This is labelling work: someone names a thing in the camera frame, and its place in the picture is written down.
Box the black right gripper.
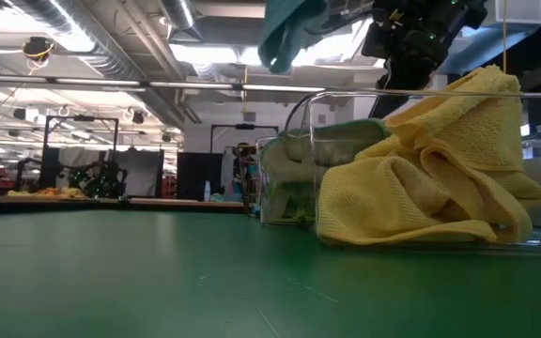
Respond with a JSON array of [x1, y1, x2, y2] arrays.
[[308, 0, 450, 67]]

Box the teal blue microfiber towel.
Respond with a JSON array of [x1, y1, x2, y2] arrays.
[[257, 0, 333, 75]]

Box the pale green microfiber towel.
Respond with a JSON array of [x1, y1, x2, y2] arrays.
[[259, 118, 390, 185]]

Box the yellow terry microfiber towel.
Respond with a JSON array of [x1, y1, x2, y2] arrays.
[[385, 64, 541, 213]]

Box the white ceiling box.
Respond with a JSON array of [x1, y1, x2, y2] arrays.
[[495, 0, 541, 25]]

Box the black panel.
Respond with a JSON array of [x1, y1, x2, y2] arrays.
[[176, 152, 224, 202]]

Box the black robot arms with lights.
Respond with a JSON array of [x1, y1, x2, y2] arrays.
[[14, 157, 130, 199]]

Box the dark long table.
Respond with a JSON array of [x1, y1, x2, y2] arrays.
[[0, 195, 246, 216]]

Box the black ceiling lamp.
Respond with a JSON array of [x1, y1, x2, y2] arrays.
[[21, 36, 54, 63]]

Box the yellow cloths on table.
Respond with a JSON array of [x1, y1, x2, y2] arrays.
[[6, 186, 91, 199]]

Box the low black metal frame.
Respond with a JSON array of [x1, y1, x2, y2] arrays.
[[209, 122, 280, 156]]

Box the yellow hanging cord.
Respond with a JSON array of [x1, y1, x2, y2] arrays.
[[501, 0, 508, 74]]

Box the long ceiling light rail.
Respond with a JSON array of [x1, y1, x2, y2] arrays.
[[0, 73, 326, 94]]

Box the tall black metal frame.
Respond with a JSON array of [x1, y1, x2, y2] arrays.
[[40, 115, 120, 189]]

